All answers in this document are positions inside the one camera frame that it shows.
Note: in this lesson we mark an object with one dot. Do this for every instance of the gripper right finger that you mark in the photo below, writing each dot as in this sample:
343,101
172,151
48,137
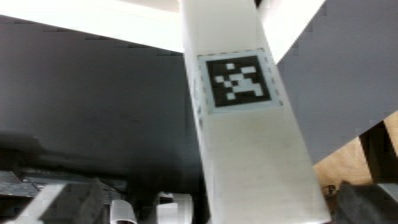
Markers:
366,204

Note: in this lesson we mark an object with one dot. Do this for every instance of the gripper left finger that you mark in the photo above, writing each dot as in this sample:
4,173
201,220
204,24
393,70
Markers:
66,204

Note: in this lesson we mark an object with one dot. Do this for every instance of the white leg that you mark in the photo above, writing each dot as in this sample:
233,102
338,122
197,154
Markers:
261,185

